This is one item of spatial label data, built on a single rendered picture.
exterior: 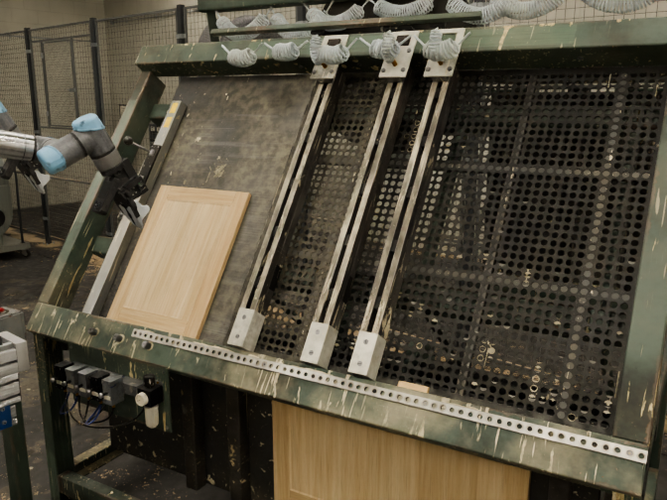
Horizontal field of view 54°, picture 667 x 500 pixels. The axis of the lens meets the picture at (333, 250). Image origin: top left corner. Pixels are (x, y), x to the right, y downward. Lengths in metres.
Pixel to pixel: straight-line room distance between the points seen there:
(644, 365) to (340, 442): 1.02
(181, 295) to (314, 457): 0.74
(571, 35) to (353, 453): 1.50
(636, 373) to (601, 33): 1.01
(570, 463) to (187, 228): 1.55
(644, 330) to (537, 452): 0.40
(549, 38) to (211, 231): 1.31
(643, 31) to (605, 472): 1.24
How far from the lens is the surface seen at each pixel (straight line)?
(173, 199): 2.63
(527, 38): 2.25
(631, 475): 1.73
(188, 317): 2.35
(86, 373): 2.46
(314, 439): 2.35
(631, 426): 1.75
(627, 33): 2.19
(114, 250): 2.68
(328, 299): 2.02
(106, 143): 1.95
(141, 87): 3.08
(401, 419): 1.85
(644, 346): 1.79
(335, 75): 2.47
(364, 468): 2.29
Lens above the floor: 1.69
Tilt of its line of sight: 13 degrees down
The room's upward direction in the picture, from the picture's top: straight up
